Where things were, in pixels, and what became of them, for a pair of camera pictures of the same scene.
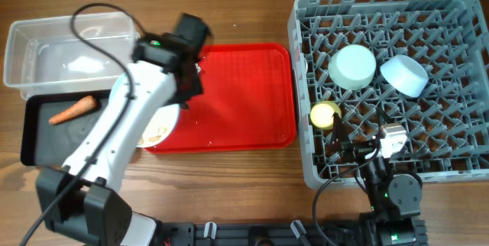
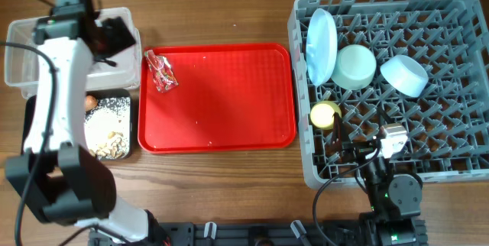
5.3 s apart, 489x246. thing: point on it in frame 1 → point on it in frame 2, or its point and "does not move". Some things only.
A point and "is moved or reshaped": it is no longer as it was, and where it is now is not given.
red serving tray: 247,101 does not move
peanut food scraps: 162,130 is moved or reshaped
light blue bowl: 404,75 does not move
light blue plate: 161,127 → 322,47
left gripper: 197,90 → 124,36
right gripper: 341,138 does not move
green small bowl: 352,66 does not move
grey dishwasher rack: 447,125 does not move
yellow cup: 322,114 does not move
